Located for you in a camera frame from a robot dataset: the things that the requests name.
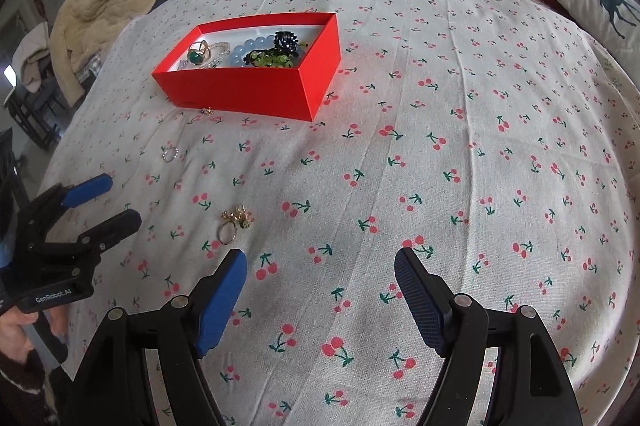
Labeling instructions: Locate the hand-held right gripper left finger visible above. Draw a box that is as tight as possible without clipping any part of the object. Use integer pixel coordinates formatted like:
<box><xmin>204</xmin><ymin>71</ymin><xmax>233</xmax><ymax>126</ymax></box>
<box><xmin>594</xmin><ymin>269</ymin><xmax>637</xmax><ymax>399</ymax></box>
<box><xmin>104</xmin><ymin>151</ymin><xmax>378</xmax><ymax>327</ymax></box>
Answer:
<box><xmin>65</xmin><ymin>249</ymin><xmax>248</xmax><ymax>426</ymax></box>

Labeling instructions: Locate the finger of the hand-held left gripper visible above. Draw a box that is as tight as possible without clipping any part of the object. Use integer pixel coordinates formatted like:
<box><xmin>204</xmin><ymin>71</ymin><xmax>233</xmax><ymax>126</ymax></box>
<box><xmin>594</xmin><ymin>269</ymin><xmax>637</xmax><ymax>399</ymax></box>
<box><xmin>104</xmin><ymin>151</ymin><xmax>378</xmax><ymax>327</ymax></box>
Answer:
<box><xmin>37</xmin><ymin>209</ymin><xmax>143</xmax><ymax>263</ymax></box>
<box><xmin>22</xmin><ymin>173</ymin><xmax>113</xmax><ymax>234</ymax></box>

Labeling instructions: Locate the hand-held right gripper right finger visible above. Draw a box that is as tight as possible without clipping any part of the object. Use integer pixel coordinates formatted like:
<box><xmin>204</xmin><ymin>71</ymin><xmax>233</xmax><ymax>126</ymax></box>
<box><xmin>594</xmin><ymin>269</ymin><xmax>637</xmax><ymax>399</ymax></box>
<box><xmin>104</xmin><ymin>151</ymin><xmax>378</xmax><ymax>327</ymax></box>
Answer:
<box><xmin>394</xmin><ymin>247</ymin><xmax>583</xmax><ymax>426</ymax></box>

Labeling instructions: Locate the gold flower ring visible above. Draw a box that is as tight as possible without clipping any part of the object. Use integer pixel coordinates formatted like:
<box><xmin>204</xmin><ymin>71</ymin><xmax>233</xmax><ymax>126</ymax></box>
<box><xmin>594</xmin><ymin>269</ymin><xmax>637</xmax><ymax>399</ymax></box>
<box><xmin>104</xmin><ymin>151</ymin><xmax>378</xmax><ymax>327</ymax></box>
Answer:
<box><xmin>216</xmin><ymin>205</ymin><xmax>253</xmax><ymax>244</ymax></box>

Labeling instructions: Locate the gold ring green stone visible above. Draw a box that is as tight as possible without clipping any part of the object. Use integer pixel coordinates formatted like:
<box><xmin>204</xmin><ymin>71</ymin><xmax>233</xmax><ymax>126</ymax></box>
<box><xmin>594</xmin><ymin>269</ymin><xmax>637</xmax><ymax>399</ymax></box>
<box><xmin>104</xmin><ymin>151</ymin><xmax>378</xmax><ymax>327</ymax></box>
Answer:
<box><xmin>186</xmin><ymin>39</ymin><xmax>213</xmax><ymax>67</ymax></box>

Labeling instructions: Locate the red cardboard box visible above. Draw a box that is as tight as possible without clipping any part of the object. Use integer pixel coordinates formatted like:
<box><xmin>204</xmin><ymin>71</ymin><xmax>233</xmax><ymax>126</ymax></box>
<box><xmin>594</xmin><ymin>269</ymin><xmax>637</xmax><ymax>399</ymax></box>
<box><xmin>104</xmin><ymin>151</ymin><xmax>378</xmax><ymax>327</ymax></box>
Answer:
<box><xmin>151</xmin><ymin>11</ymin><xmax>343</xmax><ymax>123</ymax></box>

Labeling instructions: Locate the clear bead bracelet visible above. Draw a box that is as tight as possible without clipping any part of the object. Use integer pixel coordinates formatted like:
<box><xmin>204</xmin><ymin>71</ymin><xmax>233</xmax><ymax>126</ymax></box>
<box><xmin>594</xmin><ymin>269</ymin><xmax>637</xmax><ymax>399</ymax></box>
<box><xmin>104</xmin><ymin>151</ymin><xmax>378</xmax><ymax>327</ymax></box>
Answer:
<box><xmin>177</xmin><ymin>40</ymin><xmax>232</xmax><ymax>71</ymax></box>

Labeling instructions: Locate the blue bead bracelet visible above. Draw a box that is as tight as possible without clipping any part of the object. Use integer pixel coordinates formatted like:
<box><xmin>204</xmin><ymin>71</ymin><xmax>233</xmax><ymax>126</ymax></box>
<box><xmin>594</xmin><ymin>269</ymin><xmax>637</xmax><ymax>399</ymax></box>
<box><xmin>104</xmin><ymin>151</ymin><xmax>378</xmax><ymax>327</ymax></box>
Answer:
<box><xmin>229</xmin><ymin>34</ymin><xmax>278</xmax><ymax>68</ymax></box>

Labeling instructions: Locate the green bead bracelet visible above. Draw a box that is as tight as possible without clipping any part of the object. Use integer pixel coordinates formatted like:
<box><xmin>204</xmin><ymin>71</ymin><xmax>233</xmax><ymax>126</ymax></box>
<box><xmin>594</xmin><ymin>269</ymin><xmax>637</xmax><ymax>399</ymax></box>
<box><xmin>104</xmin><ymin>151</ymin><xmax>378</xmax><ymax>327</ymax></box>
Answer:
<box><xmin>245</xmin><ymin>49</ymin><xmax>301</xmax><ymax>70</ymax></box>

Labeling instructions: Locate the black hair claw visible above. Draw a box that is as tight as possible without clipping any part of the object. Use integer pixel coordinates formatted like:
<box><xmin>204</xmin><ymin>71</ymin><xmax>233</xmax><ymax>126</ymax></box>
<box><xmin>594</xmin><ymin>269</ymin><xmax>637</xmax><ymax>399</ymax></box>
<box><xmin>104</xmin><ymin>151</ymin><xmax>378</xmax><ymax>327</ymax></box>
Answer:
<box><xmin>274</xmin><ymin>30</ymin><xmax>308</xmax><ymax>57</ymax></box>

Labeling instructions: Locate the person's left forearm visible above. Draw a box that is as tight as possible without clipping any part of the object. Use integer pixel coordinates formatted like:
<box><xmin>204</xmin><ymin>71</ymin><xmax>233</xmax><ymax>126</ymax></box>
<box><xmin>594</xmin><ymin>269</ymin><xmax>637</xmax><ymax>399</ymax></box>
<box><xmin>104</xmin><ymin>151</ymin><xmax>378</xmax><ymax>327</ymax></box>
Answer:
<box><xmin>0</xmin><ymin>346</ymin><xmax>74</xmax><ymax>426</ymax></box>

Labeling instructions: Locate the person's left hand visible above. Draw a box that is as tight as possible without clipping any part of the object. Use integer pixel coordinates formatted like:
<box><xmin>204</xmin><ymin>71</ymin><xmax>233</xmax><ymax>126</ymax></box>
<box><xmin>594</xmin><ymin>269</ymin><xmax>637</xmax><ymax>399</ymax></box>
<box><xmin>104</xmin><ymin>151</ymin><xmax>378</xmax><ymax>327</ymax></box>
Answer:
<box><xmin>0</xmin><ymin>306</ymin><xmax>69</xmax><ymax>364</ymax></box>

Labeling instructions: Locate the black chair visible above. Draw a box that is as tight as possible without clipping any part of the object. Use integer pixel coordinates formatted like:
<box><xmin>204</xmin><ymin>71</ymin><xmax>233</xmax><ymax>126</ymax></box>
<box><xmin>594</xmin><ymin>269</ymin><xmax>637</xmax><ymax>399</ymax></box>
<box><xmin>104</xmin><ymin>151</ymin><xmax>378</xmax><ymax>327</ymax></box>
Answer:
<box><xmin>5</xmin><ymin>86</ymin><xmax>66</xmax><ymax>152</ymax></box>

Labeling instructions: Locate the cherry print tablecloth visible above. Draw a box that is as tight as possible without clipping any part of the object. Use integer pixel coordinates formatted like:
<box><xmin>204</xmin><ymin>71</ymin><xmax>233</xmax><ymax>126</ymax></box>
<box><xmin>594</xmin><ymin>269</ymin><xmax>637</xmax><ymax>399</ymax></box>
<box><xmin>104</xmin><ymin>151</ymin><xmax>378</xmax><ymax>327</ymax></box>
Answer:
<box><xmin>37</xmin><ymin>0</ymin><xmax>640</xmax><ymax>426</ymax></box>

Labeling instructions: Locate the deer print pillow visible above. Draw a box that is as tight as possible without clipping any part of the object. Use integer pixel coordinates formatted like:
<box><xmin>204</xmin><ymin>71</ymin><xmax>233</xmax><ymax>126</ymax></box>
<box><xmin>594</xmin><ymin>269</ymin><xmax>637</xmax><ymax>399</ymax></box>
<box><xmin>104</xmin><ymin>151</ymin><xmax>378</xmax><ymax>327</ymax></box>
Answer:
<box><xmin>547</xmin><ymin>0</ymin><xmax>640</xmax><ymax>53</ymax></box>

